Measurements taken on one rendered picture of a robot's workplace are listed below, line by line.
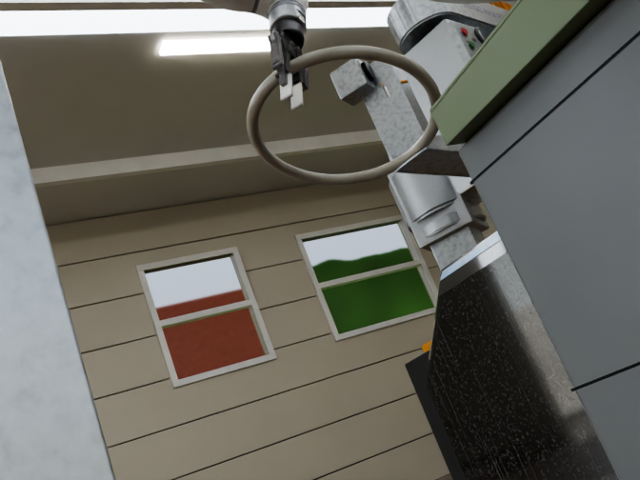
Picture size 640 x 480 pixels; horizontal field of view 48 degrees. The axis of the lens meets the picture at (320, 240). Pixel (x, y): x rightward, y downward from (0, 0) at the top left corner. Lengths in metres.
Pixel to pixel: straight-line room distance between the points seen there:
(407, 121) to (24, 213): 2.72
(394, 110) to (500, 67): 2.28
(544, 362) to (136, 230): 7.06
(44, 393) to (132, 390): 7.27
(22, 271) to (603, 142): 0.69
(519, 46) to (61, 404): 0.72
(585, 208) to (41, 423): 0.71
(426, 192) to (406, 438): 6.02
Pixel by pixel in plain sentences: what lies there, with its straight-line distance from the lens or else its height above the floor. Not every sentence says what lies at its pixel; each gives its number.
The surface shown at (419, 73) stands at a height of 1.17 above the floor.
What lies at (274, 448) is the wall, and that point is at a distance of 8.12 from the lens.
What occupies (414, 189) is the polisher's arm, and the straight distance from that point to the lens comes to 3.10.
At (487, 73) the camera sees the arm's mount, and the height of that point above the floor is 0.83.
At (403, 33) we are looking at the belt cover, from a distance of 2.44.
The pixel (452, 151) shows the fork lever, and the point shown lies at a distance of 2.01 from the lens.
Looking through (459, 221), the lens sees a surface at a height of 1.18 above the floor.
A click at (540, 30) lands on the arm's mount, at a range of 1.00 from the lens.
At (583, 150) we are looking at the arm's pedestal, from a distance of 1.00.
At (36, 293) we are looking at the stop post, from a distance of 0.62.
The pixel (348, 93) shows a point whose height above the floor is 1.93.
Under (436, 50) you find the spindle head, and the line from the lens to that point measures 2.38.
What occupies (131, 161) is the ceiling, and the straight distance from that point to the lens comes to 7.50.
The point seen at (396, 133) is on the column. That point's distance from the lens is 3.27.
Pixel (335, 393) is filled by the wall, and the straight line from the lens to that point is 8.55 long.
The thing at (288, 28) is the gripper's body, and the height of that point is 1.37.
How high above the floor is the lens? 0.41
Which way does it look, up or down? 18 degrees up
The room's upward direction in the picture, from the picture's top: 22 degrees counter-clockwise
